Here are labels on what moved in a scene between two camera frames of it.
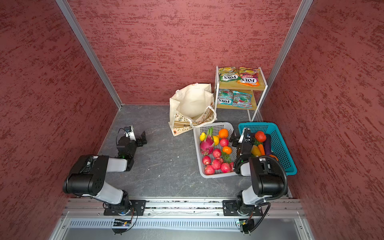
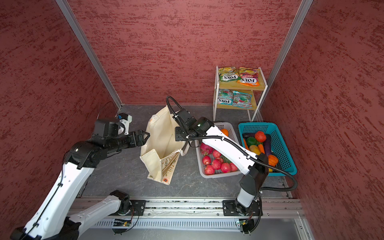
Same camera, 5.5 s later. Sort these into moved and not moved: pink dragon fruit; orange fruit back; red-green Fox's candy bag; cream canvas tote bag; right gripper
Moved: cream canvas tote bag; right gripper
Not moved: pink dragon fruit; red-green Fox's candy bag; orange fruit back
